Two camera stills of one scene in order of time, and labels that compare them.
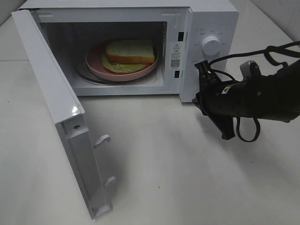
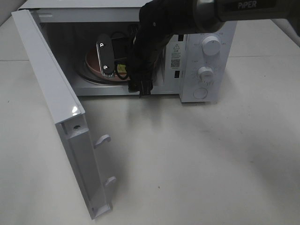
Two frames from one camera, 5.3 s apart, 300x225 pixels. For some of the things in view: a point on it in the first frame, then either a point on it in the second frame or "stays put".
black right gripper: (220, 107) to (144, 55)
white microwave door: (67, 113) stays put
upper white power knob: (210, 45) stays put
